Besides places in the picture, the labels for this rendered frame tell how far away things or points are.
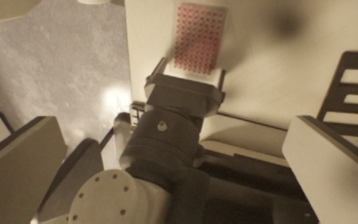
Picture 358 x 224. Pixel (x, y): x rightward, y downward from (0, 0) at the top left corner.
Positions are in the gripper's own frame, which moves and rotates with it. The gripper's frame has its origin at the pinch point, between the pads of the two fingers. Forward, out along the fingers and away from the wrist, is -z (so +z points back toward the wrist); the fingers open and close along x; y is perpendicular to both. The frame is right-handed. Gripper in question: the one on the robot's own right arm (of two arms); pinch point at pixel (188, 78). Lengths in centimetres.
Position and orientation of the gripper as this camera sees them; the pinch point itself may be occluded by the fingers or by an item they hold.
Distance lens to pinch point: 34.8
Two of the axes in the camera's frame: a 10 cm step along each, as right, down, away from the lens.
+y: 0.3, -6.1, -7.9
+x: 9.6, 2.4, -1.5
